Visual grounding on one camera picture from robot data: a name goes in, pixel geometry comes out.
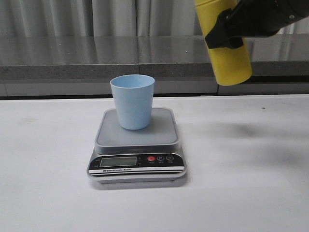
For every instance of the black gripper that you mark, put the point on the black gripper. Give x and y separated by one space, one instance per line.
254 18

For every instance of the yellow squeeze bottle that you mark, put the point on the yellow squeeze bottle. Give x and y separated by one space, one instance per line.
230 66

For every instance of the light blue plastic cup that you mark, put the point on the light blue plastic cup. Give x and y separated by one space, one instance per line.
133 99

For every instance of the silver electronic kitchen scale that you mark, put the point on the silver electronic kitchen scale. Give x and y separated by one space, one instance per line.
151 154

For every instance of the grey stone counter ledge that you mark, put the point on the grey stone counter ledge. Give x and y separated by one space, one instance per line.
64 67

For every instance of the grey pleated curtain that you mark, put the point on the grey pleated curtain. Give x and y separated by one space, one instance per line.
87 18

